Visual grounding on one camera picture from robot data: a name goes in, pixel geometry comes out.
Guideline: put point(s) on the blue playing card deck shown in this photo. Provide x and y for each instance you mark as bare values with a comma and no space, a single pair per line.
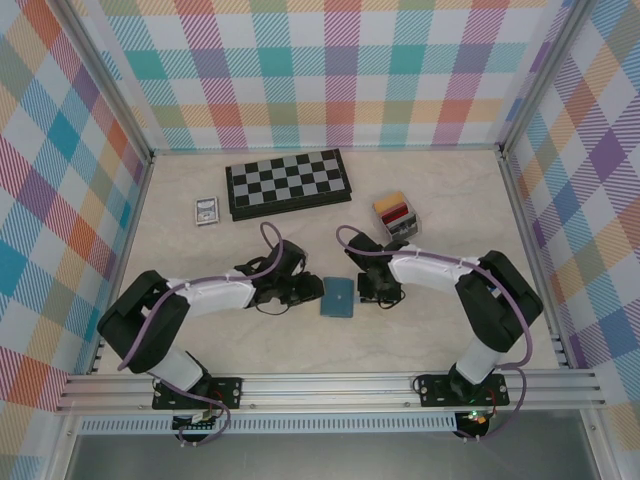
207,210

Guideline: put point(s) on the thin aluminium rear rail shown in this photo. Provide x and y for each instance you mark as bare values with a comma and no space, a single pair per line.
400,148

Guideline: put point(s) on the red card stack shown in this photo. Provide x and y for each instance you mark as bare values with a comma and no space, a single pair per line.
397,215

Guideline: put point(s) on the clear acrylic card box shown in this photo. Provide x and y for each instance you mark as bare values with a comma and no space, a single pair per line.
419,220

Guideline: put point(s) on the aluminium table side rail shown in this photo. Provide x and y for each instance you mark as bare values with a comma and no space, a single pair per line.
535,260

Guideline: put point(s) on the blue leather card holder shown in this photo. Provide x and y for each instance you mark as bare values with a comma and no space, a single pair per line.
336,297

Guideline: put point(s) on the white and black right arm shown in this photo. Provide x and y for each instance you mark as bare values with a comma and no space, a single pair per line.
430,275

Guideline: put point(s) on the long aluminium mounting rail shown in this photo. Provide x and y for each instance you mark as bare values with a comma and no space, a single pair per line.
325,392

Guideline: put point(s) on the gold card stack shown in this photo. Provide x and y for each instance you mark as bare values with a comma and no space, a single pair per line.
391,201

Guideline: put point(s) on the aluminium frame post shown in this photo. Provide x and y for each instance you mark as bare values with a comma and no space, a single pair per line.
545,70
105,80

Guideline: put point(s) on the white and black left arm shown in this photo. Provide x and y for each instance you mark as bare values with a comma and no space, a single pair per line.
215,295

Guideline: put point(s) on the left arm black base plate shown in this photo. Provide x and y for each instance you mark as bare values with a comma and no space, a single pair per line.
227,392

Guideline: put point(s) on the white-edged silver card stack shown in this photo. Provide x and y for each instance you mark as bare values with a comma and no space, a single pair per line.
402,229

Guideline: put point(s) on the black grey chess board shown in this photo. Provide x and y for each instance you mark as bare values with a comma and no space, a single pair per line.
287,180

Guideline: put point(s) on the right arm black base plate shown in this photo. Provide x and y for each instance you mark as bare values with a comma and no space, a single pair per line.
435,390

